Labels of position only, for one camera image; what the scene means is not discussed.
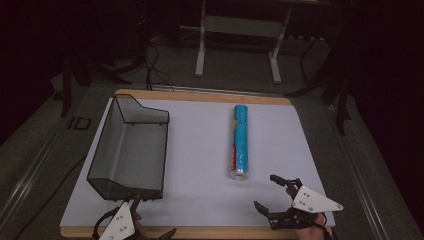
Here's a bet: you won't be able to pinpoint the black wire mesh basket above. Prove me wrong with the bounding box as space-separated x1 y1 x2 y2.
86 93 171 203

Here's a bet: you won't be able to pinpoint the black tripod stand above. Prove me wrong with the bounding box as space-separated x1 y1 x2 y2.
285 31 353 136

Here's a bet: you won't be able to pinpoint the person's left hand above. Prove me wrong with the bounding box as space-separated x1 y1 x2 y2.
134 212 148 240

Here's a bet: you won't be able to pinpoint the black floor bracket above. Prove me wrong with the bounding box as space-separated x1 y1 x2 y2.
67 116 92 131

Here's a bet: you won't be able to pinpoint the person's right hand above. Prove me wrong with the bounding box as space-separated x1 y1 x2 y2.
295 212 332 240

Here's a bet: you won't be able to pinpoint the blue cylindrical chip can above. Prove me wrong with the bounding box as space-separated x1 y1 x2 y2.
229 104 250 182

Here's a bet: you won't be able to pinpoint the black stand legs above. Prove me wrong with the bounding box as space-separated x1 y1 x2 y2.
59 49 135 118

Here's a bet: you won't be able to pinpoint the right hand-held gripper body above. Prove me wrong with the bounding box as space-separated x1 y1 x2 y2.
267 185 344 231

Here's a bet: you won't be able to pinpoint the white metal stand frame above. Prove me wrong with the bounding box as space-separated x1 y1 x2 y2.
194 0 294 85

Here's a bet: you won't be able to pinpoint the black floor cables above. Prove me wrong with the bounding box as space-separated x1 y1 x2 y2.
143 42 175 92

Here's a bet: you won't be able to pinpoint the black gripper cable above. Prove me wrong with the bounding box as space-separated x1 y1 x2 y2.
319 218 338 240
92 207 120 240

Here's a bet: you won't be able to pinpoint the white table mat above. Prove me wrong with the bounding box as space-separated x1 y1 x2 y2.
59 97 336 228

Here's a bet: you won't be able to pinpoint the thin black floor cable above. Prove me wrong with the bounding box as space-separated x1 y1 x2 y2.
14 155 88 240

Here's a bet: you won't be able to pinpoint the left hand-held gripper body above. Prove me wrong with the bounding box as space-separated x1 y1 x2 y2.
98 200 158 240

